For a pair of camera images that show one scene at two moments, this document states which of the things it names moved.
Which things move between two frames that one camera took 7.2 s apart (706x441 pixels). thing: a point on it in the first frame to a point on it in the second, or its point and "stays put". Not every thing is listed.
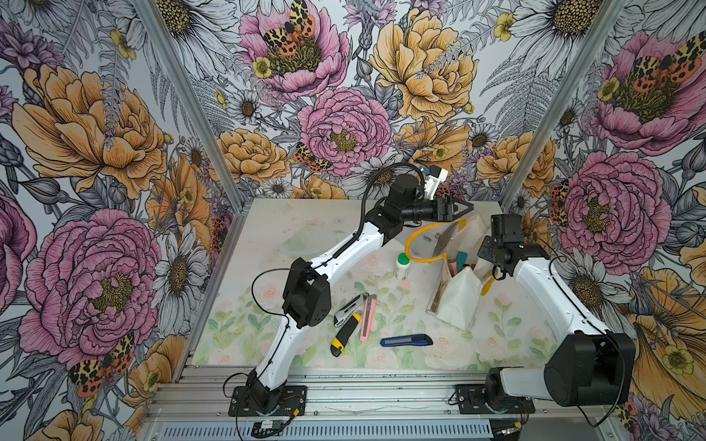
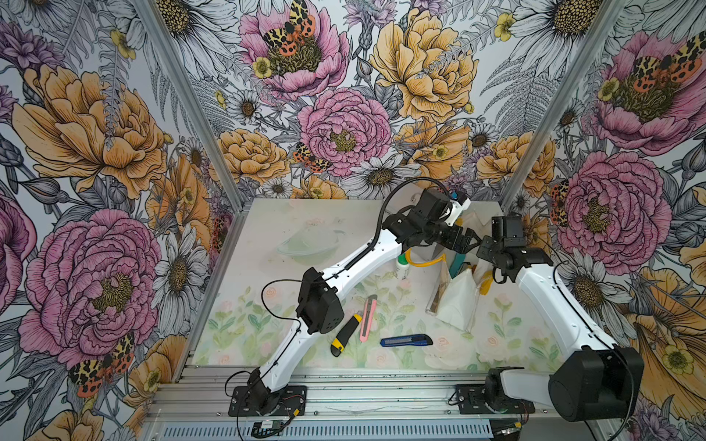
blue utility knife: x=405 y=341 stays put
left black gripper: x=450 y=205 to x=462 y=245
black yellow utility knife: x=338 y=344 stays put
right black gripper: x=483 y=250 stays put
